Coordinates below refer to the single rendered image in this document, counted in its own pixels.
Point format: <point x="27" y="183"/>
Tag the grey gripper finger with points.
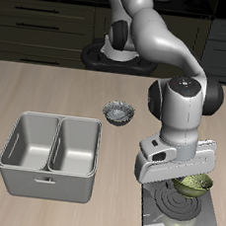
<point x="167" y="184"/>

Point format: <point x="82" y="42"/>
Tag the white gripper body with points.
<point x="164" y="170"/>

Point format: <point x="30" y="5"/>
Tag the green bowl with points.
<point x="192" y="187"/>

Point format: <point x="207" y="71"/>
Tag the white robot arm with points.
<point x="159" y="41"/>

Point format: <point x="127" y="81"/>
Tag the dark grey stove plate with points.
<point x="173" y="208"/>

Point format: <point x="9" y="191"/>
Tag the small dark grey bowl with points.
<point x="118" y="114"/>

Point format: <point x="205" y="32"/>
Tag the white two-bin basket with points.
<point x="47" y="150"/>

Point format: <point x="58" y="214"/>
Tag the dark kitchen cupboards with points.
<point x="45" y="28"/>

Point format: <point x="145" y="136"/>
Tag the flat black base plate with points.
<point x="91" y="59"/>

